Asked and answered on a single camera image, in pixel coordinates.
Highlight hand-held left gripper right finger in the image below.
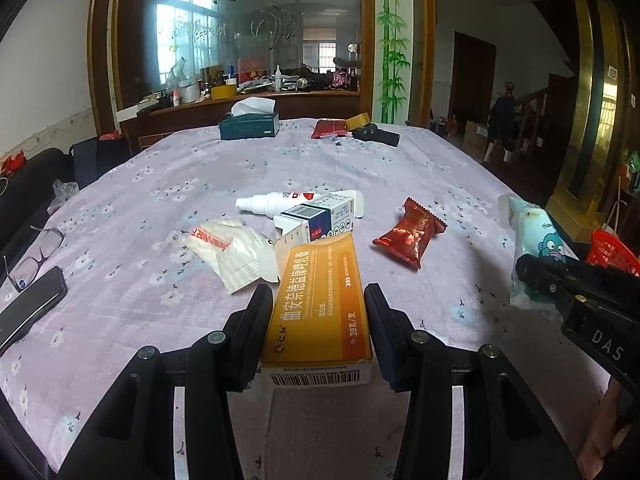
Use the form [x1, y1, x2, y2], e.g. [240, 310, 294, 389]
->
[363, 282, 583, 480]

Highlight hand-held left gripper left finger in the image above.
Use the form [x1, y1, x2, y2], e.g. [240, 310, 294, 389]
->
[57, 283, 275, 480]

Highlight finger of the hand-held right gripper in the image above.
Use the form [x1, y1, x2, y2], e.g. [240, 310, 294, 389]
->
[515, 254, 573, 311]

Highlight cartoon wet wipes pack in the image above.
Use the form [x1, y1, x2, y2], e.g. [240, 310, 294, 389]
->
[499, 195, 581, 323]

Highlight orange medicine box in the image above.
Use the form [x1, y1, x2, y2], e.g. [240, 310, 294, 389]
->
[256, 231, 375, 390]

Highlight red plastic basket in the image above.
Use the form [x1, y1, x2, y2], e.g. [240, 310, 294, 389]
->
[585, 229, 640, 278]

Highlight white pouch red label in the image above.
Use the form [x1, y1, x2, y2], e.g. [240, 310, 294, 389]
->
[184, 217, 281, 295]

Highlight red snack packet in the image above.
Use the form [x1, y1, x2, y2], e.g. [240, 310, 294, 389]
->
[371, 197, 447, 270]

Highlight white spray bottle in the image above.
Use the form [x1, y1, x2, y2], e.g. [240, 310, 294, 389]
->
[235, 191, 321, 218]

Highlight white medicine box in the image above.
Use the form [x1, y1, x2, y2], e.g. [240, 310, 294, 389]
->
[271, 189, 367, 285]

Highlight person's right hand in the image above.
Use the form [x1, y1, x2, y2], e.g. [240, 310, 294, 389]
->
[575, 385, 640, 480]

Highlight brown cardboard box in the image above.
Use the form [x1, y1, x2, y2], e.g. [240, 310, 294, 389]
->
[462, 120, 493, 161]

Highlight wooden staircase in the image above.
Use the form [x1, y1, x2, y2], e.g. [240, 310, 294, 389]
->
[515, 75, 576, 161]

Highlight dark hanging jacket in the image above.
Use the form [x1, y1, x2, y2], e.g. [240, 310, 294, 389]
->
[487, 95, 518, 153]

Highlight gold column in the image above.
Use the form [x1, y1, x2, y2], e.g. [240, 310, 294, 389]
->
[545, 0, 640, 246]

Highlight black case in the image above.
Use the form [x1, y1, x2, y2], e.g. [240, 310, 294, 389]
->
[351, 126, 401, 147]

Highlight teal tissue box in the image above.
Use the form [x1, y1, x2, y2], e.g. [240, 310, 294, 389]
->
[218, 112, 281, 140]

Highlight dark red flat packet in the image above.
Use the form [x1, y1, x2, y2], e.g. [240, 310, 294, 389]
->
[311, 118, 349, 139]

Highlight dark wooden door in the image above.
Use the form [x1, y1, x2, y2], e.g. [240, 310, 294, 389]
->
[450, 31, 497, 126]

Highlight white tissue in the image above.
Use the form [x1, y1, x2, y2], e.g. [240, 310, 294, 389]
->
[232, 97, 277, 117]

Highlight wooden sideboard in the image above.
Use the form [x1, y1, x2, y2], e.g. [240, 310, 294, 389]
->
[117, 90, 363, 148]

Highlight dark blue bag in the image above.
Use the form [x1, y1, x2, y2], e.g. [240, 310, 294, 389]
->
[70, 136, 132, 188]

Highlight black smartphone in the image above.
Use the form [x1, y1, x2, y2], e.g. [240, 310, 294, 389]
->
[0, 266, 68, 356]

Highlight clear crumpled plastic bag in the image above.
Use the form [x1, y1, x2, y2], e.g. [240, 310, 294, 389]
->
[47, 179, 81, 216]

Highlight eyeglasses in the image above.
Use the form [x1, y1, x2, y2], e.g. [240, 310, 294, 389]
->
[2, 226, 66, 293]

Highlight black sofa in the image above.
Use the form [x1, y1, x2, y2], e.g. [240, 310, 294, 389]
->
[0, 147, 76, 271]

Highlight bamboo wall decal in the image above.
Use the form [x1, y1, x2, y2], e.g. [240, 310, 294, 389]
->
[375, 0, 413, 123]

